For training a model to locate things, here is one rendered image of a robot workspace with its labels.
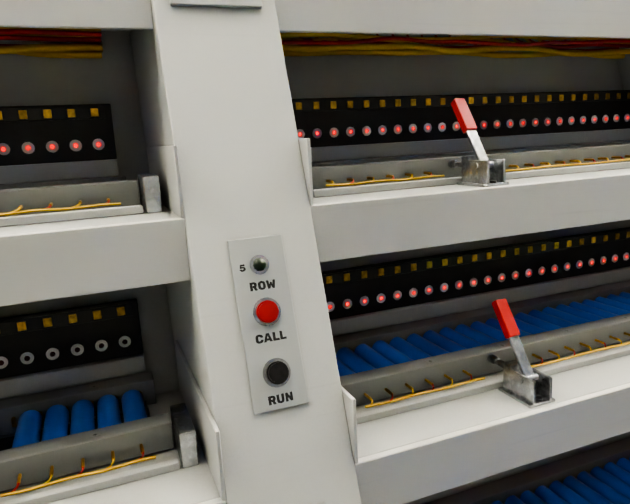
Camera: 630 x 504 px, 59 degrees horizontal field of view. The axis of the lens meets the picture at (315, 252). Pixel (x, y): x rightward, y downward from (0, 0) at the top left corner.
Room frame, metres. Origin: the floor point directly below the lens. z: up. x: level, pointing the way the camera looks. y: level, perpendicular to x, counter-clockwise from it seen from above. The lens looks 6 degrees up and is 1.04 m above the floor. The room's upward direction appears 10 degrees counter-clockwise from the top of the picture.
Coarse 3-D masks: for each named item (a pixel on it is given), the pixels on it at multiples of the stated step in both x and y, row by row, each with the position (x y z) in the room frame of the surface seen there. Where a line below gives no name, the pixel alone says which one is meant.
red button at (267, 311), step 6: (258, 306) 0.39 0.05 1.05; (264, 306) 0.39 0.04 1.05; (270, 306) 0.40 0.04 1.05; (276, 306) 0.40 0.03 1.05; (258, 312) 0.39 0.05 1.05; (264, 312) 0.39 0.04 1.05; (270, 312) 0.40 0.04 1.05; (276, 312) 0.40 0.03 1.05; (258, 318) 0.40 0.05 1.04; (264, 318) 0.39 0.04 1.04; (270, 318) 0.40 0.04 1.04; (276, 318) 0.40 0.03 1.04
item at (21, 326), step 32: (0, 320) 0.48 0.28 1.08; (32, 320) 0.49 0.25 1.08; (64, 320) 0.50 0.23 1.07; (96, 320) 0.51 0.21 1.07; (128, 320) 0.52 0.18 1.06; (0, 352) 0.49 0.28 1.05; (32, 352) 0.50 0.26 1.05; (64, 352) 0.51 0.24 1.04; (96, 352) 0.52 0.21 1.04; (128, 352) 0.53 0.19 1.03
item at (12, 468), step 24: (96, 432) 0.43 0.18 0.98; (120, 432) 0.43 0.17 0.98; (144, 432) 0.43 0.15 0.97; (168, 432) 0.44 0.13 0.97; (0, 456) 0.40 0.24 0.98; (24, 456) 0.40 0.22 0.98; (48, 456) 0.41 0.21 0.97; (72, 456) 0.41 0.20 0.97; (96, 456) 0.42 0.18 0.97; (120, 456) 0.43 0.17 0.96; (0, 480) 0.40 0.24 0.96; (24, 480) 0.40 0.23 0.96; (48, 480) 0.40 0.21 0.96
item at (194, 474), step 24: (120, 360) 0.52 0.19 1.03; (144, 360) 0.53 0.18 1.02; (0, 384) 0.49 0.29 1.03; (24, 384) 0.50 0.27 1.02; (48, 384) 0.50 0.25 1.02; (72, 384) 0.51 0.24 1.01; (192, 384) 0.45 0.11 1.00; (168, 408) 0.51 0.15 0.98; (192, 408) 0.47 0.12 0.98; (192, 432) 0.42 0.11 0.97; (216, 432) 0.37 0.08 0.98; (144, 456) 0.44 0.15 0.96; (168, 456) 0.44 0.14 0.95; (192, 456) 0.42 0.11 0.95; (216, 456) 0.38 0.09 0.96; (72, 480) 0.41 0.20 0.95; (144, 480) 0.41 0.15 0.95; (168, 480) 0.41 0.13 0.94; (192, 480) 0.41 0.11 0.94; (216, 480) 0.39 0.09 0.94
